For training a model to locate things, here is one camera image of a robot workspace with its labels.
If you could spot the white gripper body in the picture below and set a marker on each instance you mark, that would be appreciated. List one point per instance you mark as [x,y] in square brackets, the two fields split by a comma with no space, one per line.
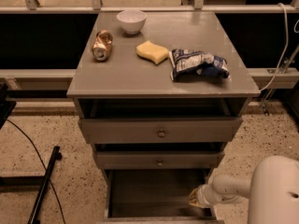
[204,196]

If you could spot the grey bottom drawer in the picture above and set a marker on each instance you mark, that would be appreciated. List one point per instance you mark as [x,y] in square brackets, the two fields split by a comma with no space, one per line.
[158,196]

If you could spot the grey drawer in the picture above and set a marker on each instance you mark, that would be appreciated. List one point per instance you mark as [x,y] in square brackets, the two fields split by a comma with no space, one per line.
[158,196]
[139,160]
[140,131]

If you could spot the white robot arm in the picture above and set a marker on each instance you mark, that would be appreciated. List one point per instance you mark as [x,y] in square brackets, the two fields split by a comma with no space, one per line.
[273,192]

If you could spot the grey middle drawer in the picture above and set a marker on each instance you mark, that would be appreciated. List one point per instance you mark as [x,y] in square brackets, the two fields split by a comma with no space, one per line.
[139,160]

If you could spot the grey top drawer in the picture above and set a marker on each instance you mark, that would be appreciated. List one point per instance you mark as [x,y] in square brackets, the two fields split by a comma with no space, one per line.
[140,131]

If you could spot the grey wooden drawer cabinet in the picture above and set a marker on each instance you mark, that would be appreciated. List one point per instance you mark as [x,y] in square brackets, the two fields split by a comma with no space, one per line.
[129,87]

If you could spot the blue white chip bag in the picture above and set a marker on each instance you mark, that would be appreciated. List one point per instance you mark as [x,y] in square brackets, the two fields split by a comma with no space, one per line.
[204,64]

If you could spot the black metal stand leg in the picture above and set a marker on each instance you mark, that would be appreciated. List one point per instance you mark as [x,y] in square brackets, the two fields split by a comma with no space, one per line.
[55,156]

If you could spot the yellow sponge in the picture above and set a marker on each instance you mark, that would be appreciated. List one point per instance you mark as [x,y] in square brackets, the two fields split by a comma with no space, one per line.
[152,52]

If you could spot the crushed golden soda can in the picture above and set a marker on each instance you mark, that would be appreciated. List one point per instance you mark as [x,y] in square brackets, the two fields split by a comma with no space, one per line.
[102,45]

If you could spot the white ceramic bowl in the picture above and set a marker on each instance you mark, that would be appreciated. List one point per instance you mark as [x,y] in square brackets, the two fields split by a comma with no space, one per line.
[132,21]

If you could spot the black device at left edge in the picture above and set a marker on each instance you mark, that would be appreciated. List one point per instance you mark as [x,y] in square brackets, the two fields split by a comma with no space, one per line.
[6,106]

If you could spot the metal railing frame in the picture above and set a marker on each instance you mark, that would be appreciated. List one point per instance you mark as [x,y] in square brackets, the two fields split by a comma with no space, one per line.
[149,3]

